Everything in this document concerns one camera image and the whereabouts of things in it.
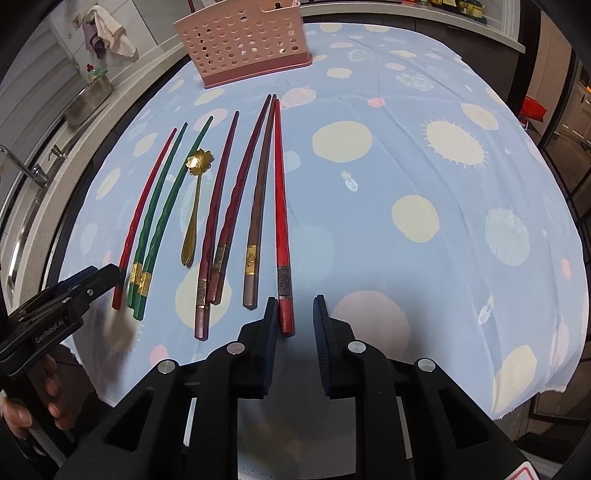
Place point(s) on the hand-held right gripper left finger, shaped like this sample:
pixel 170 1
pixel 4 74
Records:
pixel 270 344

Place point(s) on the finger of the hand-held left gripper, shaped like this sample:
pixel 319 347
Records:
pixel 78 278
pixel 104 284

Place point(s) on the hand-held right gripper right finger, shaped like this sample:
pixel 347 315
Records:
pixel 322 344

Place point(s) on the gold flower spoon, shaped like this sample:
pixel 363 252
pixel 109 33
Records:
pixel 188 249

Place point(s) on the green chopstick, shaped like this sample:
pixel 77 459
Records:
pixel 178 184
pixel 159 194

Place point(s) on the brown chopstick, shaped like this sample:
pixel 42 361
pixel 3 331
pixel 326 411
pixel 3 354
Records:
pixel 258 203

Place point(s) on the dark red chopstick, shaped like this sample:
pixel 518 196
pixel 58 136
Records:
pixel 240 184
pixel 217 198

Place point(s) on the pink perforated utensil basket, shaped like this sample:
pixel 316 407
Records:
pixel 240 46

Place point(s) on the person's left hand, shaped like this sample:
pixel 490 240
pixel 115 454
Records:
pixel 55 392

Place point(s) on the metal sink faucet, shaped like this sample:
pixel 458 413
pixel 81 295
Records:
pixel 27 166

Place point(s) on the metal sink knob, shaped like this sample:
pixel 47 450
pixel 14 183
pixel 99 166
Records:
pixel 56 152

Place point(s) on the blue dotted tablecloth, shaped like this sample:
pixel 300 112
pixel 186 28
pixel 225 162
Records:
pixel 369 184

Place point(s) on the metal colander bowl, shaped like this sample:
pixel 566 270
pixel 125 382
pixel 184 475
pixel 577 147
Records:
pixel 90 101

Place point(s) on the green dish soap bottle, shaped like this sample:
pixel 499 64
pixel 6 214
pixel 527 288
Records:
pixel 94 73

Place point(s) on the purple hanging cloth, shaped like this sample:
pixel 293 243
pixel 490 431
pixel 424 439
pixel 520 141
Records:
pixel 92 39

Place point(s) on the white hanging towel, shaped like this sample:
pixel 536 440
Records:
pixel 113 30

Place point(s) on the red plastic item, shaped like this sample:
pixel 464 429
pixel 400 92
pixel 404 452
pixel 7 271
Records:
pixel 533 108

